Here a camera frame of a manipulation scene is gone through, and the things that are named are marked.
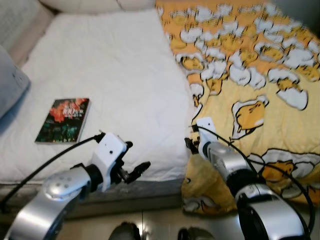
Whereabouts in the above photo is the dark book red flower cover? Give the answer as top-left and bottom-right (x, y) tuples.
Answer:
(35, 97), (91, 145)

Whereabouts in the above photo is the yellow cartoon egg blanket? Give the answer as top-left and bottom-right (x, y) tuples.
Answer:
(155, 0), (320, 216)

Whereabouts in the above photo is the dark robot left foot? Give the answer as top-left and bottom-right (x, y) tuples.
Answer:
(107, 222), (143, 240)

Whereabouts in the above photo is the dark robot foot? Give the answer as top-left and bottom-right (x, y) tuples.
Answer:
(177, 227), (216, 240)
(107, 222), (143, 240)

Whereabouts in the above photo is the white quilted mattress cover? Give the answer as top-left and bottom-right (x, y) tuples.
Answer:
(0, 9), (198, 183)

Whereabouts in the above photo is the dark robot right foot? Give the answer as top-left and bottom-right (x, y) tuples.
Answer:
(177, 227), (216, 240)

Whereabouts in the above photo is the grey pillow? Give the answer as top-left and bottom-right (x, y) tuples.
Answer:
(0, 45), (31, 121)

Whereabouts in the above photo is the cream headboard cushion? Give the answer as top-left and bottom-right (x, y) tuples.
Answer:
(40, 0), (157, 14)

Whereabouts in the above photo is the grey textured cushion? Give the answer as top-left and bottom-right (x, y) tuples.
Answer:
(0, 0), (48, 51)

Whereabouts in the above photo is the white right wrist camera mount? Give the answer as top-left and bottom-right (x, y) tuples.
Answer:
(196, 117), (219, 158)

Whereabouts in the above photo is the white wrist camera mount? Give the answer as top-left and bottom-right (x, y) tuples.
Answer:
(196, 117), (219, 158)
(90, 132), (128, 192)

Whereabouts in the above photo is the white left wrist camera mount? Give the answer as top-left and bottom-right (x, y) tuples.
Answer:
(90, 132), (128, 192)

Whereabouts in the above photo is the grey bed frame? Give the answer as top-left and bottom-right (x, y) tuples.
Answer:
(0, 177), (187, 221)

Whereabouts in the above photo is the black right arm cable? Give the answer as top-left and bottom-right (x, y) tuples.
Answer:
(196, 126), (317, 221)

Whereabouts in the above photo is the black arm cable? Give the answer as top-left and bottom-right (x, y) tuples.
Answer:
(0, 132), (106, 213)
(196, 126), (317, 221)

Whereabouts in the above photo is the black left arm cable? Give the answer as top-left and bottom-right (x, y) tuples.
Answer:
(0, 132), (106, 213)

